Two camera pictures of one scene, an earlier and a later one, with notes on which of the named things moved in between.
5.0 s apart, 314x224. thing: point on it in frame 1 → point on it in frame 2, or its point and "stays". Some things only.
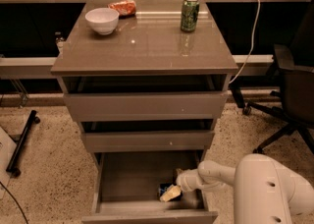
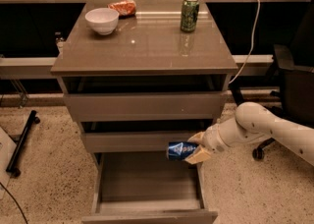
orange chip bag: x=126 y=9 stays
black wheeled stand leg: x=18 y=151 stays
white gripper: x=185 y=182 → x=212 y=141
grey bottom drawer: x=127 y=184 stays
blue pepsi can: x=162 y=188 → x=180 y=150
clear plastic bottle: x=59 y=41 stays
